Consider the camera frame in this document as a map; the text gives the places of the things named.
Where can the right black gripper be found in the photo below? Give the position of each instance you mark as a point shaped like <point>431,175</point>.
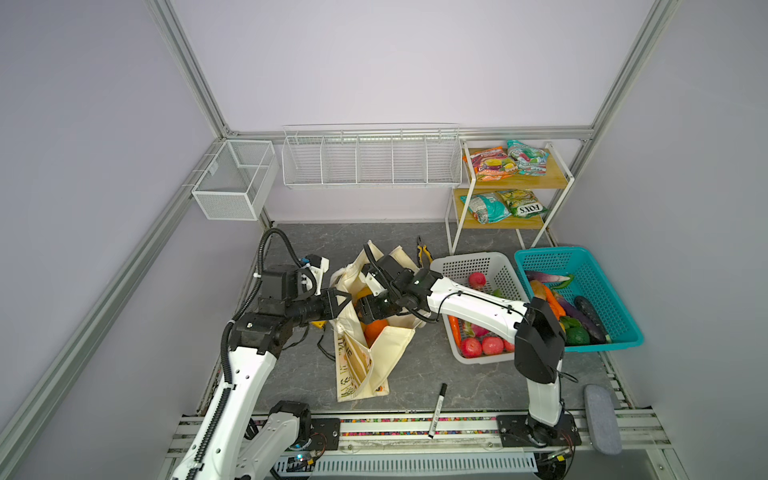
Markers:
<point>368,308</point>

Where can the white wooden two-tier shelf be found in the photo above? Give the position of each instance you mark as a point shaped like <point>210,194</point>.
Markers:
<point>530,232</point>

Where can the white wire wall basket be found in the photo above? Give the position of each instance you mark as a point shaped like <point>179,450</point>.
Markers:
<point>362,155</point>

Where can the dark black cucumber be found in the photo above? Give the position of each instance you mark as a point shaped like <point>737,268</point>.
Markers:
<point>590,312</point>

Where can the cream floral tote bag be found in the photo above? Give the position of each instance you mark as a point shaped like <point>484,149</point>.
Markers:
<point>362,371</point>

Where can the brown potato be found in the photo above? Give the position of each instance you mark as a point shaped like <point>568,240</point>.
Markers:
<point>539,289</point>

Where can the green Fox's candy bag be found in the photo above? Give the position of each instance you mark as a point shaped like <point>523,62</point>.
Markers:
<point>522,204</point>

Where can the orange carrot in teal basket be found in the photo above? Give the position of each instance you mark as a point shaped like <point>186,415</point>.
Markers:
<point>555,306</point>

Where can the orange carrot in white basket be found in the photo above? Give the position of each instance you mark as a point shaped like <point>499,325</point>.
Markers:
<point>455,330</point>

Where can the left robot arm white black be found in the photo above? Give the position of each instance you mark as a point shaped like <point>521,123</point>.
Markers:
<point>221,449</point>

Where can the red apple front left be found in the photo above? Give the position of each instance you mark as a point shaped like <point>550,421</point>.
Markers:
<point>471,348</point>

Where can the teal pink snack bag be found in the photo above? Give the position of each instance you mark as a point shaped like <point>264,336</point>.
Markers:
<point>530,161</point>

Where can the green bell pepper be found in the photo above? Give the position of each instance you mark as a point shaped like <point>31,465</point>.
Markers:
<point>576,334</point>

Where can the pink peach at back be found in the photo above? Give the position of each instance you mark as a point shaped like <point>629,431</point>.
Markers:
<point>477,280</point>

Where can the black marker pen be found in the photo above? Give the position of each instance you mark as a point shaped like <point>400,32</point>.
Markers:
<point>437,411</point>

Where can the teal white snack bag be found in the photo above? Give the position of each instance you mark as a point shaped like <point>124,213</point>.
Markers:
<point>486,208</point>

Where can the red apple front middle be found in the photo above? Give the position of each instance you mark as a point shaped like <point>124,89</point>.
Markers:
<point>492,346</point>

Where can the teal plastic vegetable basket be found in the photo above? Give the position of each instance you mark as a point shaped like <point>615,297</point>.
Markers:
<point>590,282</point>

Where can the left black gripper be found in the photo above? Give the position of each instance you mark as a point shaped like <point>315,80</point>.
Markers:
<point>331,310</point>

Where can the grey wrist rest pad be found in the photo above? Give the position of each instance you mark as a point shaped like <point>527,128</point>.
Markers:
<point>602,421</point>

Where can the orange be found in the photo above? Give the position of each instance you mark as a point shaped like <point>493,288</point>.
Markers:
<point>373,330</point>

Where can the white plastic fruit basket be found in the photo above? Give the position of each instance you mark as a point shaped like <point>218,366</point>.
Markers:
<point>502,281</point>

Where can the yellow black pliers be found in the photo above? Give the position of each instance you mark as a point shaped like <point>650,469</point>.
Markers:
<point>424,256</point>

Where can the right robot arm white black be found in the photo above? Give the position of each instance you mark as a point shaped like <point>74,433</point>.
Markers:
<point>529,325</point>

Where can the red apple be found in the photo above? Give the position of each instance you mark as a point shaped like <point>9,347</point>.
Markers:
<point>471,348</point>
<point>492,346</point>

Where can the white mesh box basket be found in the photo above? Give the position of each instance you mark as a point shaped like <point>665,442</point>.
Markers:
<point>237,181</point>

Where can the pale purple striped eggplant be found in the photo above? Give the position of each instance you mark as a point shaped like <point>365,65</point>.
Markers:
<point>546,278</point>

